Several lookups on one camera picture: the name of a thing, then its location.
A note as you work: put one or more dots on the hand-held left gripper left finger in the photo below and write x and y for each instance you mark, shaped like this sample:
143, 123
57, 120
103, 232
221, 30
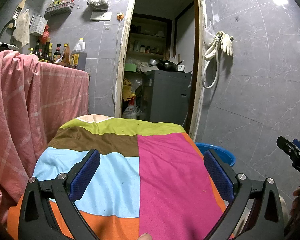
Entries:
86, 175

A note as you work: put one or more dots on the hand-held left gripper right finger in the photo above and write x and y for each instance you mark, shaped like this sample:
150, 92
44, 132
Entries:
218, 177

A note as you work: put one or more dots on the blue plastic basin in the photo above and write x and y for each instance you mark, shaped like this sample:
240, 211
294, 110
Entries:
225, 155

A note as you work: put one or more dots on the person's left hand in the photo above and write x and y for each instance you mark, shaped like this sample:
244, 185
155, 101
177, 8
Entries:
145, 237

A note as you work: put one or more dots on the colourful patchwork cloth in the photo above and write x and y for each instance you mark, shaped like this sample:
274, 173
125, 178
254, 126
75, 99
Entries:
170, 175

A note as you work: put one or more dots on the white plastic sack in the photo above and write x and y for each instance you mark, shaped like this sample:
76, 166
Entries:
130, 110

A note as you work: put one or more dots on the yellow bag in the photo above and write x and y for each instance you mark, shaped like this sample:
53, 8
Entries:
127, 90

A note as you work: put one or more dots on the pink checked cloth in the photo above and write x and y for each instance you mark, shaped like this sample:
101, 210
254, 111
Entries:
22, 105

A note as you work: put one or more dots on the grey cabinet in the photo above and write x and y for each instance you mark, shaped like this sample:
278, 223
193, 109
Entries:
165, 97

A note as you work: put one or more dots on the green box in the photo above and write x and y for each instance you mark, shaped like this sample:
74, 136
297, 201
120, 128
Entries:
130, 67

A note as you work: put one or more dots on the brown paper packet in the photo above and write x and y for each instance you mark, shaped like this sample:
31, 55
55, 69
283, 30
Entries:
66, 58

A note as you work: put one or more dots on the white rubber gloves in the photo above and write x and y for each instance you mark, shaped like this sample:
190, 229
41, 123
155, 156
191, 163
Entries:
227, 43

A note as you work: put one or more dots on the large cooking oil bottle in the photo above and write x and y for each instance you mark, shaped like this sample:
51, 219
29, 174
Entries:
78, 56

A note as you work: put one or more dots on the black wok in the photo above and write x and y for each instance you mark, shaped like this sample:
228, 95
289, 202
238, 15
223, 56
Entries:
166, 66

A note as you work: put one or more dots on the red label sauce bottle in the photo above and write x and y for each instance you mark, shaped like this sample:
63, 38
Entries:
56, 55

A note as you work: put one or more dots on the tall dark sauce bottle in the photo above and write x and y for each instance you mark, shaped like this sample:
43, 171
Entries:
45, 53

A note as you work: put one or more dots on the yellow cap sauce bottle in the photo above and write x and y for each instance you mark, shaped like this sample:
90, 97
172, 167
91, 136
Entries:
64, 48

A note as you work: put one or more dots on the metal pot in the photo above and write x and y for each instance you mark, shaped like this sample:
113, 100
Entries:
153, 62

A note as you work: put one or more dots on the clear plastic bag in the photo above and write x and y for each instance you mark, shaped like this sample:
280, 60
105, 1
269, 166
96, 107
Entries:
208, 37

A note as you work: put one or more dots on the wooden shelf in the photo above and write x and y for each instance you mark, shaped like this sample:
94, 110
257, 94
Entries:
145, 53

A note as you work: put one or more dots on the red plastic bag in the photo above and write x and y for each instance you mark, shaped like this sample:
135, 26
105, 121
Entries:
44, 36

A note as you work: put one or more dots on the kitchen sink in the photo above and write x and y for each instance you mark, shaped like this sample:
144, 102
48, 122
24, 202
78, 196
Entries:
2, 45

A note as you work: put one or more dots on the white perforated utensil holder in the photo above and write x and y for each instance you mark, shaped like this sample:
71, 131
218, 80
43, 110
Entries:
38, 25

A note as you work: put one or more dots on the hanging beige rag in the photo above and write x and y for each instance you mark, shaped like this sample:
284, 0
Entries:
22, 28

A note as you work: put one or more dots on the dark curved faucet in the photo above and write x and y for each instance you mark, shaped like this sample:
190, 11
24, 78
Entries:
8, 23

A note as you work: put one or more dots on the wooden kitchen tool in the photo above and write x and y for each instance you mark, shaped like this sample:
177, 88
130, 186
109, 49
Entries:
22, 5

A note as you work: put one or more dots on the wooden door frame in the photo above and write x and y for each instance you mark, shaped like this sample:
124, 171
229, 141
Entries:
121, 55

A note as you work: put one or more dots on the wall switch panel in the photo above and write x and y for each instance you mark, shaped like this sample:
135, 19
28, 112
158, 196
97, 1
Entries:
101, 16

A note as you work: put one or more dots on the orange wall hook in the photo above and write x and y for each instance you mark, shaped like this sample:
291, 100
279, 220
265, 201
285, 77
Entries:
119, 16

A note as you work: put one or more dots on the grey wall rack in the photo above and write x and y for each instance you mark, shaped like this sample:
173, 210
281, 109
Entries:
60, 8

